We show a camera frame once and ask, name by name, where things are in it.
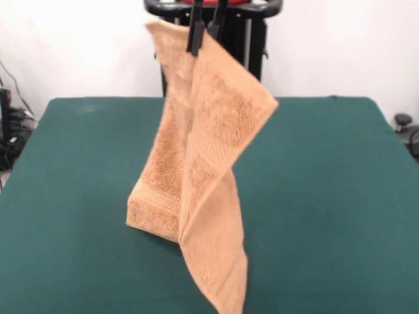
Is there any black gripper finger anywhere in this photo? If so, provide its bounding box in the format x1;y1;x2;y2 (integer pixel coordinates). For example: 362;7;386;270
207;0;229;39
185;0;206;56

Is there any orange terry towel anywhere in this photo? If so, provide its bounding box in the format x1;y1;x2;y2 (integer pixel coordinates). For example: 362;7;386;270
124;20;280;314

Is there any black electronics box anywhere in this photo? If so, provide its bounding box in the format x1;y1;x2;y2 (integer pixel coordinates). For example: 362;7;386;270
0;87;14;171

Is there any dark green table cloth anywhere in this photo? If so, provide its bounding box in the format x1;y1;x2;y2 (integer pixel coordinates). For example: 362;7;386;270
0;96;419;314

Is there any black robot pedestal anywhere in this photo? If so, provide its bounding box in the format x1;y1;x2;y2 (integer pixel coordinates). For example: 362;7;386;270
143;0;283;98

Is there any grey wall cable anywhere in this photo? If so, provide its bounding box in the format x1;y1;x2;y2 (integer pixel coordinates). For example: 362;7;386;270
0;60;37;119

